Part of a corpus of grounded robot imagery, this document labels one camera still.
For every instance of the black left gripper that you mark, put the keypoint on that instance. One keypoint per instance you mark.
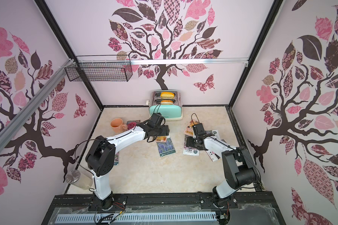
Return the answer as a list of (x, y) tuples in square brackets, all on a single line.
[(165, 131)]

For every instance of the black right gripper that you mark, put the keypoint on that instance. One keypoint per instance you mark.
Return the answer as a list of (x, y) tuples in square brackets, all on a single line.
[(193, 141)]

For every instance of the sunflower shop seed packet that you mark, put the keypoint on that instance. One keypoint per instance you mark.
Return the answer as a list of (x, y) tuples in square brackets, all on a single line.
[(189, 129)]

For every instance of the pink cosmos seed packet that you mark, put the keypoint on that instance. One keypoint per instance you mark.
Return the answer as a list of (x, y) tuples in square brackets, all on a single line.
[(187, 150)]

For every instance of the lavender seed packet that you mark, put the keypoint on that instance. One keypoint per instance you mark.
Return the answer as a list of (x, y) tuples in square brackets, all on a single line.
[(214, 132), (166, 148)]

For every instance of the pink hollyhock seed packet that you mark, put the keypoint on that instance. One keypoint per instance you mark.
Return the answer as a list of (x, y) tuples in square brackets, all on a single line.
[(214, 157)]

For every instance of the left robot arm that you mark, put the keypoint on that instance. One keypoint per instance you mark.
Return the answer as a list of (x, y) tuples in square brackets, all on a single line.
[(101, 156)]

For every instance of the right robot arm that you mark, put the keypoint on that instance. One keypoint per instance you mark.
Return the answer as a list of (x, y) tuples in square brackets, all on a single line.
[(238, 167)]

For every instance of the toast slice front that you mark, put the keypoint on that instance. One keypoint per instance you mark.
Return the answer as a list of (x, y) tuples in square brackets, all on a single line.
[(167, 102)]

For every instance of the toast slice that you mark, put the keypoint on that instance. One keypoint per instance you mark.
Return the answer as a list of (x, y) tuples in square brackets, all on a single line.
[(167, 95), (167, 102)]

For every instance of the mint green toaster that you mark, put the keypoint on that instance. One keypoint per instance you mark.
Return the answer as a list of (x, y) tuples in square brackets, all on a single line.
[(169, 112)]

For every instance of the toast slice rear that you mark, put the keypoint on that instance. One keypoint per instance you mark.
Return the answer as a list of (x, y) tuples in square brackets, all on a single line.
[(167, 95)]

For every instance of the orange mug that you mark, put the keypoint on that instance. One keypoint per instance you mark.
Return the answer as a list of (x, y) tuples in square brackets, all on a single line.
[(118, 125)]

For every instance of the aluminium rail back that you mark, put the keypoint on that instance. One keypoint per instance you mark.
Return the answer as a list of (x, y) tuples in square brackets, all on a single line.
[(190, 61)]

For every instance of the aluminium rail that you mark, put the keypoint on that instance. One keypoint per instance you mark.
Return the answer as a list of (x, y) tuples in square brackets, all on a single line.
[(190, 61), (23, 116)]

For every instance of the black wire basket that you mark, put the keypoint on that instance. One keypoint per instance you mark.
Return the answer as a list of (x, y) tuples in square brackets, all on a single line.
[(100, 68)]

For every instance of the white cable duct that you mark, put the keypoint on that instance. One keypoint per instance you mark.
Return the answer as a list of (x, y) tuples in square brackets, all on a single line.
[(134, 218)]

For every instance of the black base frame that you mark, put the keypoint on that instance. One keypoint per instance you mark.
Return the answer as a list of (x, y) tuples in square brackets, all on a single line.
[(243, 208)]

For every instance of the aluminium rail left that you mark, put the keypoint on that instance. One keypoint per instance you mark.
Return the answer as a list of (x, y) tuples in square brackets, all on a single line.
[(23, 116)]

